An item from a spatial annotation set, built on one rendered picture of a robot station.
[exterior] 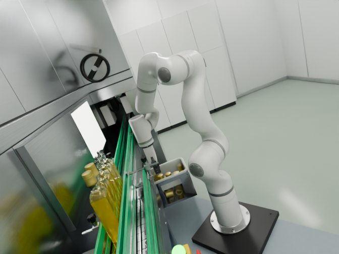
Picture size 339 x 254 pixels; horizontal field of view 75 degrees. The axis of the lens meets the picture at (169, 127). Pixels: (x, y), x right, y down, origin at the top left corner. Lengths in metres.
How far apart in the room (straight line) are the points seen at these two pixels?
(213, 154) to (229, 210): 0.29
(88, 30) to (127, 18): 3.27
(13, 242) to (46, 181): 0.20
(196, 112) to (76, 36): 1.26
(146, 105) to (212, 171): 0.41
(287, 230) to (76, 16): 1.82
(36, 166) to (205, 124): 0.60
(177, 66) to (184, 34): 3.95
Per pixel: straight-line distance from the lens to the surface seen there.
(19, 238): 0.73
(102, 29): 1.86
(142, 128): 1.13
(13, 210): 0.73
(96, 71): 1.85
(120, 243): 0.77
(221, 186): 1.00
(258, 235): 1.11
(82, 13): 1.89
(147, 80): 0.95
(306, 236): 1.14
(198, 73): 0.88
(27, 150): 0.80
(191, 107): 0.85
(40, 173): 0.82
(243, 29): 5.62
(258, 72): 5.80
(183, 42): 4.69
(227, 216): 1.10
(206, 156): 0.88
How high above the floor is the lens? 1.60
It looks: 18 degrees down
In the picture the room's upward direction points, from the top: 21 degrees counter-clockwise
